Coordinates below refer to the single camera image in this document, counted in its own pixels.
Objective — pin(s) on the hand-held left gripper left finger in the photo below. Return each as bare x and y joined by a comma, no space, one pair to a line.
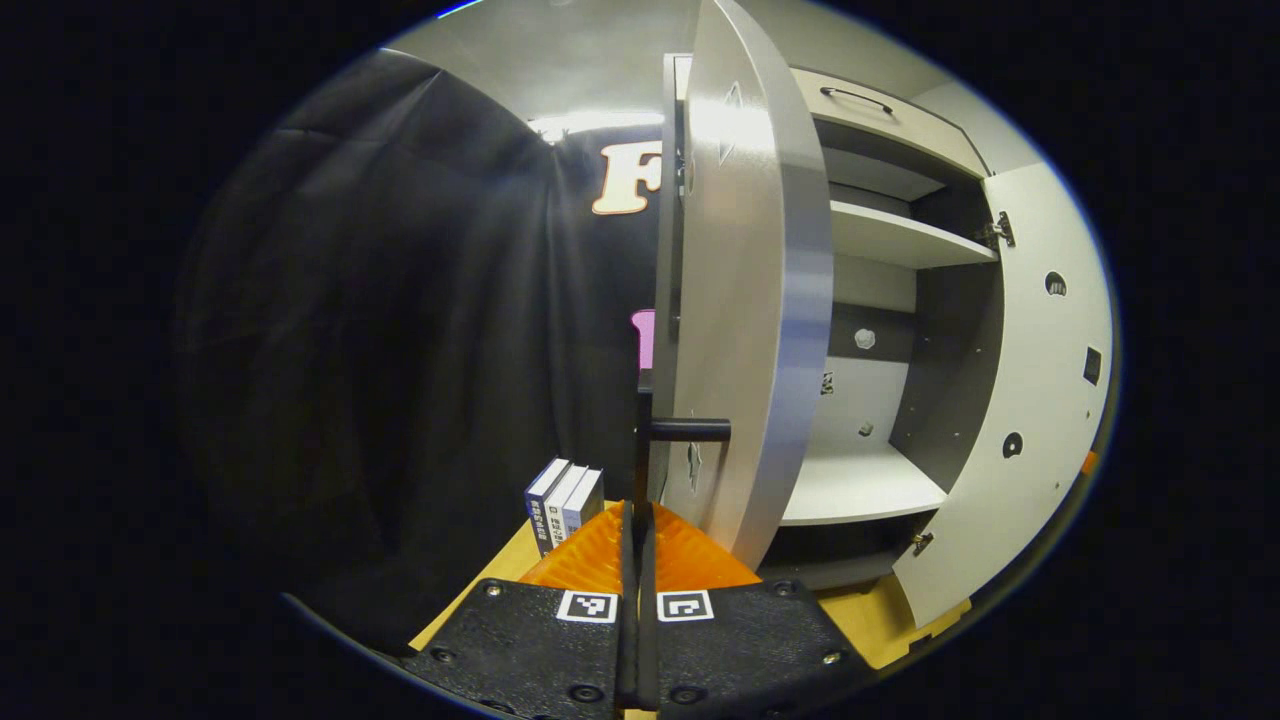
520,640

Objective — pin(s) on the black backdrop cloth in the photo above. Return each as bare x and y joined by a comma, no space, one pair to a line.
400,350

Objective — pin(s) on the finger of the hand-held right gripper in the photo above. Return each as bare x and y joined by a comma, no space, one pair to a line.
1089,463

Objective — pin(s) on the white double-door shoe cabinet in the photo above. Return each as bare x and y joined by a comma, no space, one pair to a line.
940,380

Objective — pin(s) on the white cabinet shelf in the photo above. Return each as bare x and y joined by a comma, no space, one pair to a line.
890,235

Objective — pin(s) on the white cabinet drawer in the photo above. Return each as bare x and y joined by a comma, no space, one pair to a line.
930,135

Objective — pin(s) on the white cabinet door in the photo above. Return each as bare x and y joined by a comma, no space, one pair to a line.
740,300
1030,400

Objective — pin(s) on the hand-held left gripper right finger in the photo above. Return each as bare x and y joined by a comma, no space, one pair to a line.
760,640

